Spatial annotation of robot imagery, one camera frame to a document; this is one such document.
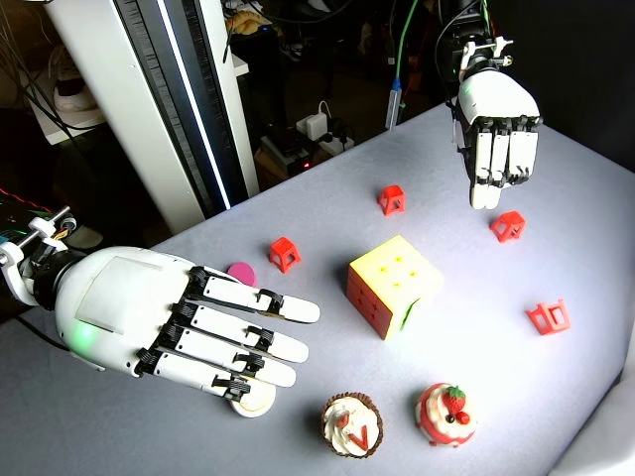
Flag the Rubik's cube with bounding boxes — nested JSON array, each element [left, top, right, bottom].
[[346, 234, 445, 341]]

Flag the magenta round disc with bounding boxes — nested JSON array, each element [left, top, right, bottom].
[[226, 261, 258, 288]]

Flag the white disc yellow centre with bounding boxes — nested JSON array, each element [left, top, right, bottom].
[[228, 379, 277, 418]]

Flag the small red toy stool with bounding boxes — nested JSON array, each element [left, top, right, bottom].
[[377, 184, 407, 217], [268, 236, 303, 275], [489, 210, 528, 244], [525, 298, 572, 337]]

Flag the white black lift column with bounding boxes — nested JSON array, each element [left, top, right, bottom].
[[43, 0, 261, 234]]

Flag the white shoe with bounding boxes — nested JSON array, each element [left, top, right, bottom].
[[49, 47, 98, 113]]

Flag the black box red light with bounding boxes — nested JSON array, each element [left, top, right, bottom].
[[258, 132, 318, 178]]

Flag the toy chocolate cupcake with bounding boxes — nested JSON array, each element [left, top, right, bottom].
[[320, 392, 385, 459]]

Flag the white power adapter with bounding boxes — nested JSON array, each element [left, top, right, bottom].
[[303, 114, 326, 142]]

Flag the white power strip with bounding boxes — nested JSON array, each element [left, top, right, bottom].
[[317, 129, 356, 154]]

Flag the tan soft toy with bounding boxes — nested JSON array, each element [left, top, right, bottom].
[[225, 10, 273, 36]]

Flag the grey table cloth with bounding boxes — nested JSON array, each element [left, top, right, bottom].
[[0, 102, 635, 476]]

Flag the grey dongle blue plug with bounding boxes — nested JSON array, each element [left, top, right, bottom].
[[385, 76, 406, 131]]

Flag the toy strawberry cake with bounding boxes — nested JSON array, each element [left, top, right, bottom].
[[414, 382, 478, 448]]

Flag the green cable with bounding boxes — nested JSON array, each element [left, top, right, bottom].
[[388, 0, 421, 80]]

